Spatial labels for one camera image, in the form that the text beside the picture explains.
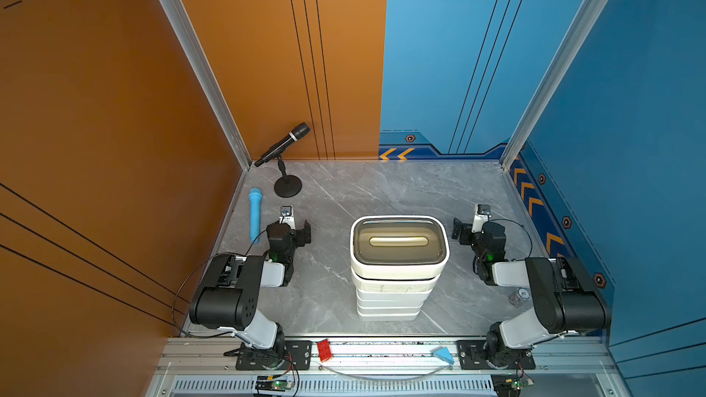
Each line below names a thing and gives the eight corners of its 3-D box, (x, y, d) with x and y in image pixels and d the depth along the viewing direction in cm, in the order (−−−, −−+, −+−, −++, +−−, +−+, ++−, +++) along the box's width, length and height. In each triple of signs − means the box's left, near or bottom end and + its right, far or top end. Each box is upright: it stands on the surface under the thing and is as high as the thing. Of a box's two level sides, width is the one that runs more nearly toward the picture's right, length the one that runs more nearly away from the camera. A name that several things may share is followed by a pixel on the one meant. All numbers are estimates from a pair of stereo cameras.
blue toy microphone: (252, 244, 97) (248, 239, 94) (251, 195, 112) (248, 189, 109) (263, 242, 98) (260, 236, 95) (261, 193, 112) (258, 187, 109)
